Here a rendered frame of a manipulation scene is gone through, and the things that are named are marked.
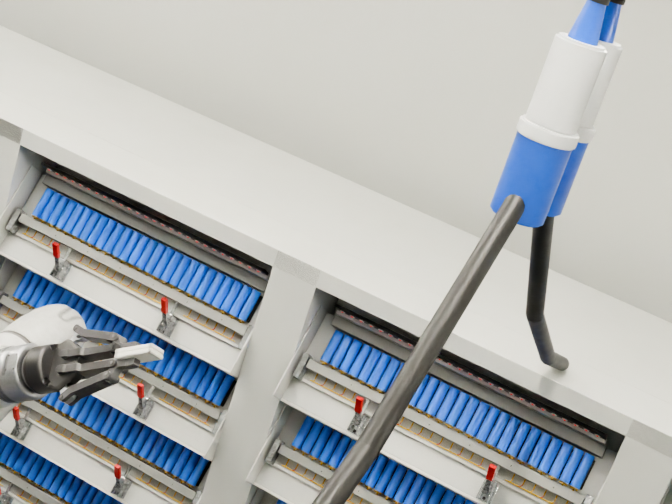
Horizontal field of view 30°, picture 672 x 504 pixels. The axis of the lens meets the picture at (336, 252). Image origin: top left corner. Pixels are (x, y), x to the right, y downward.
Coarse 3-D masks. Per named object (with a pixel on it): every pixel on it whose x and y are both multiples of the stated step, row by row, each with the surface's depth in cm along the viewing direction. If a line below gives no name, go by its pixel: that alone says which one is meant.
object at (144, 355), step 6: (150, 348) 180; (120, 354) 183; (126, 354) 182; (132, 354) 181; (138, 354) 181; (144, 354) 181; (150, 354) 180; (156, 354) 181; (144, 360) 183; (150, 360) 182
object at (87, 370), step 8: (104, 360) 184; (112, 360) 183; (56, 368) 188; (64, 368) 187; (72, 368) 186; (80, 368) 186; (88, 368) 185; (96, 368) 184; (104, 368) 184; (88, 376) 188
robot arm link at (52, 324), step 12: (36, 312) 210; (48, 312) 210; (60, 312) 211; (72, 312) 214; (12, 324) 206; (24, 324) 205; (36, 324) 206; (48, 324) 207; (60, 324) 209; (72, 324) 211; (84, 324) 215; (24, 336) 203; (36, 336) 204; (48, 336) 206; (60, 336) 208; (12, 408) 218; (0, 420) 217
